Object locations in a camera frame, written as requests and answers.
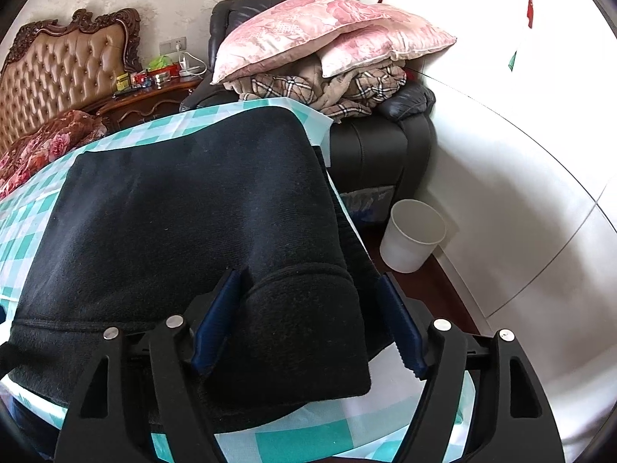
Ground black fleece pants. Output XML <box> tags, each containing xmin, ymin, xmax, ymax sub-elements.
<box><xmin>9</xmin><ymin>106</ymin><xmax>391</xmax><ymax>432</ymax></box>

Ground teal white checkered sheet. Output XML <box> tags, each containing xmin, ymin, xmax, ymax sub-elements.
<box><xmin>1</xmin><ymin>98</ymin><xmax>423</xmax><ymax>462</ymax></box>

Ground white plastic waste bin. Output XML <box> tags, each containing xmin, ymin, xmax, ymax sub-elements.
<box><xmin>379</xmin><ymin>199</ymin><xmax>447</xmax><ymax>274</ymax></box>

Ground red floral quilt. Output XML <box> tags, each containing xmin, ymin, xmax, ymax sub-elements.
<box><xmin>1</xmin><ymin>110</ymin><xmax>108</xmax><ymax>199</ymax></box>

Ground black leather armchair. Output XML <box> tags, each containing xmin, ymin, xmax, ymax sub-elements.
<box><xmin>179</xmin><ymin>0</ymin><xmax>438</xmax><ymax>225</ymax></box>

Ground white wardrobe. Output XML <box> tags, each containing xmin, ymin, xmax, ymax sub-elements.
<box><xmin>361</xmin><ymin>0</ymin><xmax>616</xmax><ymax>461</ymax></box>

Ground carved wooden nightstand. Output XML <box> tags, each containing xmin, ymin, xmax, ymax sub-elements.
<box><xmin>83</xmin><ymin>76</ymin><xmax>202</xmax><ymax>133</ymax></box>

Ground yellow lidded jar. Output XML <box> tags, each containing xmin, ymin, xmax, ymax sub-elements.
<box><xmin>116</xmin><ymin>73</ymin><xmax>131</xmax><ymax>92</ymax></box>

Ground tufted leather wooden headboard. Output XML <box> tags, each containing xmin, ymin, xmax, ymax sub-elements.
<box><xmin>1</xmin><ymin>8</ymin><xmax>142</xmax><ymax>153</ymax></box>

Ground plaid beige blanket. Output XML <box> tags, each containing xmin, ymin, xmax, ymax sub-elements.
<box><xmin>223</xmin><ymin>54</ymin><xmax>407</xmax><ymax>122</ymax></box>

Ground green crumpled bag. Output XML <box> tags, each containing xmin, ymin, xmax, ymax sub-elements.
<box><xmin>147</xmin><ymin>56</ymin><xmax>174</xmax><ymax>71</ymax></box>

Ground small pink floral pillow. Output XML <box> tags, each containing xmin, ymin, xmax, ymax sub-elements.
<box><xmin>317</xmin><ymin>19</ymin><xmax>457</xmax><ymax>78</ymax></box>

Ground large pink floral pillow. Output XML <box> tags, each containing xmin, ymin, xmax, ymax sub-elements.
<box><xmin>212</xmin><ymin>0</ymin><xmax>386</xmax><ymax>85</ymax></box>

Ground white charger with cable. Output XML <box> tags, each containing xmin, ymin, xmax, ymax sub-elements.
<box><xmin>176</xmin><ymin>41</ymin><xmax>208</xmax><ymax>78</ymax></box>

